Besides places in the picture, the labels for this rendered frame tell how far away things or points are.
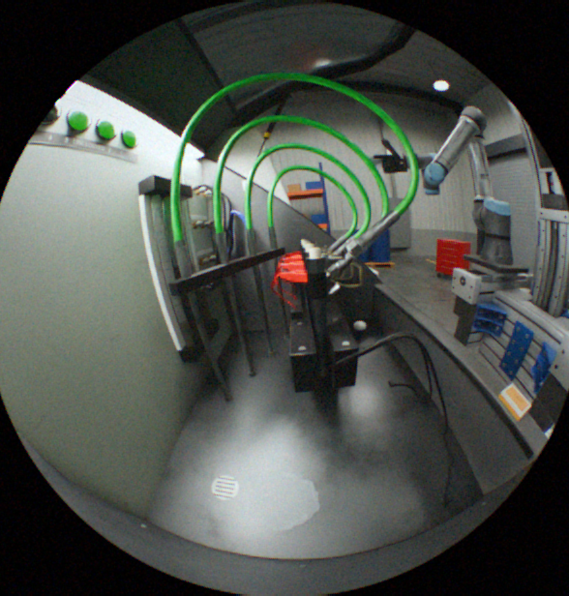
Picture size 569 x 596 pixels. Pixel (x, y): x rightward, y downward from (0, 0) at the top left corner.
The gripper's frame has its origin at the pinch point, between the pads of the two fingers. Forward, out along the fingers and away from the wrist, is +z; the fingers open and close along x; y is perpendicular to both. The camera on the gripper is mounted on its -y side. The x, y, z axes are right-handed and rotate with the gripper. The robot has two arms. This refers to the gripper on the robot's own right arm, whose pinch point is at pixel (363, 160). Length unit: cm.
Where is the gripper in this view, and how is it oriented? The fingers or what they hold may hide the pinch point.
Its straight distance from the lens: 99.7
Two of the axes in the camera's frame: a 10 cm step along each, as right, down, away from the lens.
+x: 5.5, -4.7, 6.9
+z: -8.1, -1.0, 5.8
